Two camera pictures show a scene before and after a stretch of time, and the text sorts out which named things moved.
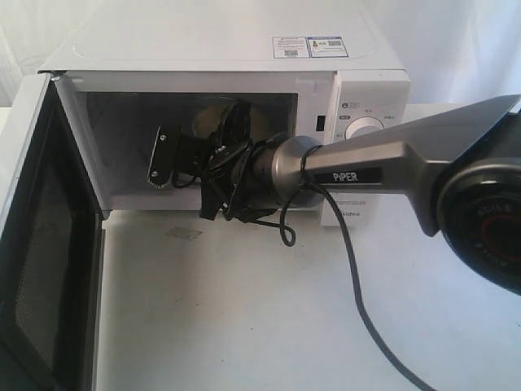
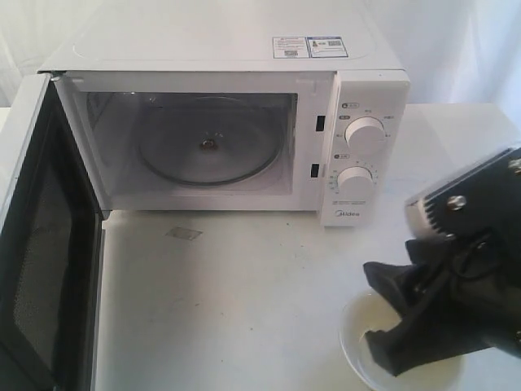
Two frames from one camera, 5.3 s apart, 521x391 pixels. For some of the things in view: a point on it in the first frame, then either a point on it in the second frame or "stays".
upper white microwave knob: x=362 y=125 stays
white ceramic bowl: x=206 y=121 -> x=377 y=312
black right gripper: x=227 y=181 -> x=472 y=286
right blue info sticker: x=326 y=46 stays
